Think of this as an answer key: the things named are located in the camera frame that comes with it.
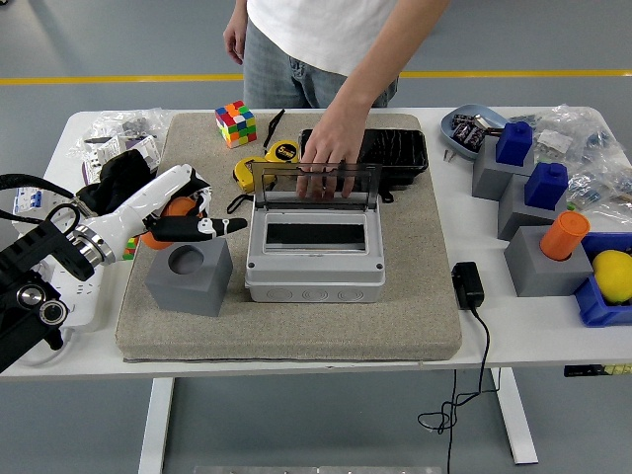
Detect black power adapter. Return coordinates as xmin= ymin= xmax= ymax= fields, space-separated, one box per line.
xmin=451 ymin=261 xmax=486 ymax=311

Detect clear bags of small parts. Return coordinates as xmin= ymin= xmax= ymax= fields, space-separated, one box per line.
xmin=509 ymin=103 xmax=621 ymax=164
xmin=565 ymin=160 xmax=632 ymax=218

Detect grey-brown fabric mat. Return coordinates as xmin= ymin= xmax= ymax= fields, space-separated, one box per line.
xmin=114 ymin=112 xmax=463 ymax=364

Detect clear plastic bag with parts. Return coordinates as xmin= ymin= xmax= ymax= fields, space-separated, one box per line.
xmin=68 ymin=108 xmax=172 ymax=164

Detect yellow lemon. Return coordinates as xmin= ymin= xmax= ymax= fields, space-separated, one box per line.
xmin=591 ymin=249 xmax=632 ymax=305

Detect grey block with round hole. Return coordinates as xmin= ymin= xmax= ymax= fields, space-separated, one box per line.
xmin=144 ymin=237 xmax=234 ymax=317

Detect pale blue dish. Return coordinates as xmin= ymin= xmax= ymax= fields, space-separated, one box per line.
xmin=439 ymin=103 xmax=510 ymax=160

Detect black adapter cord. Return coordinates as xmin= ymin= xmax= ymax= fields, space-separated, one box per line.
xmin=417 ymin=306 xmax=503 ymax=474

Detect yellow tape measure black strap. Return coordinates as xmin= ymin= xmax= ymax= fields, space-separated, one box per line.
xmin=226 ymin=156 xmax=276 ymax=215

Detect white wall socket module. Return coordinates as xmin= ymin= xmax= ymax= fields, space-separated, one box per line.
xmin=81 ymin=136 xmax=122 ymax=174
xmin=120 ymin=135 xmax=162 ymax=169

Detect yellow tape measure 5m label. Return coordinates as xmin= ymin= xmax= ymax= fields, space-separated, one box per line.
xmin=264 ymin=139 xmax=302 ymax=172

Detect black cloth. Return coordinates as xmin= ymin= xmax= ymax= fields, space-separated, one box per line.
xmin=78 ymin=149 xmax=159 ymax=216

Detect grey holder block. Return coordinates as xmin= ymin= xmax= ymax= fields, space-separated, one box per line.
xmin=503 ymin=225 xmax=593 ymax=298
xmin=471 ymin=135 xmax=537 ymax=201
xmin=497 ymin=173 xmax=569 ymax=242

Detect white circuit breaker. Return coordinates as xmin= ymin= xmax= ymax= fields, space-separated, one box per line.
xmin=12 ymin=185 xmax=68 ymax=233

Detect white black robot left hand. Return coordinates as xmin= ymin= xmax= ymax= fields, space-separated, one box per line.
xmin=98 ymin=164 xmax=248 ymax=261

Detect blue storage bin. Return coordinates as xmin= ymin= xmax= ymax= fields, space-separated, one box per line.
xmin=574 ymin=231 xmax=632 ymax=328

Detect person's right hand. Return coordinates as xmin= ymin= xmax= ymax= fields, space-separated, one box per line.
xmin=222 ymin=22 xmax=247 ymax=65

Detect blue plastic block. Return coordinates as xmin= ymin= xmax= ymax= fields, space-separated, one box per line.
xmin=495 ymin=120 xmax=534 ymax=166
xmin=523 ymin=161 xmax=569 ymax=208

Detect person's left hand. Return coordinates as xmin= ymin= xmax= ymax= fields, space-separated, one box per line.
xmin=294 ymin=106 xmax=370 ymax=201

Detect white table leg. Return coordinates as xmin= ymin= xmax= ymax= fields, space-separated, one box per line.
xmin=490 ymin=367 xmax=539 ymax=465
xmin=137 ymin=377 xmax=175 ymax=474

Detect thin black strap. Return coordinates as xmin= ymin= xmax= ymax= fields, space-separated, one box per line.
xmin=263 ymin=109 xmax=286 ymax=150

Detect white power strip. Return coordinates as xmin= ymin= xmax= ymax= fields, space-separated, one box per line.
xmin=41 ymin=256 xmax=108 ymax=331

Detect person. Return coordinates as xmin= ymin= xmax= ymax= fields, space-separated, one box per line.
xmin=242 ymin=0 xmax=426 ymax=110

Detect black plastic tray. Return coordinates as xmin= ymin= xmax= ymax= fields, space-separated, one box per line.
xmin=298 ymin=127 xmax=430 ymax=203

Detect smoky transparent box lid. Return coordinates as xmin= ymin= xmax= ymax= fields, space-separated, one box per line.
xmin=249 ymin=162 xmax=384 ymax=214

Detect orange cylinder battery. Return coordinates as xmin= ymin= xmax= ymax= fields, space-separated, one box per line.
xmin=539 ymin=210 xmax=592 ymax=262
xmin=140 ymin=196 xmax=203 ymax=251

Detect black table control panel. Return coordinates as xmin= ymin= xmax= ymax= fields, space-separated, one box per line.
xmin=564 ymin=363 xmax=632 ymax=379

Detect grey plastic junction box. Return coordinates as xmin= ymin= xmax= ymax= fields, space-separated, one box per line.
xmin=244 ymin=191 xmax=386 ymax=304

